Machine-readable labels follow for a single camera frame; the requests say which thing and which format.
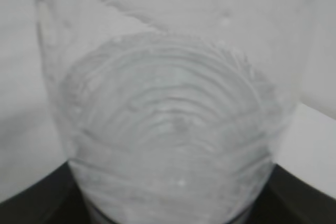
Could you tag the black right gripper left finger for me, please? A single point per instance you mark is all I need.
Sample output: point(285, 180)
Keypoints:
point(54, 199)

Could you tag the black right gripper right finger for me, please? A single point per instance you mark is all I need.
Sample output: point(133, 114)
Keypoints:
point(286, 199)

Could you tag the clear plastic water bottle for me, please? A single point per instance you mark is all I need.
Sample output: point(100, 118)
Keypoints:
point(173, 111)

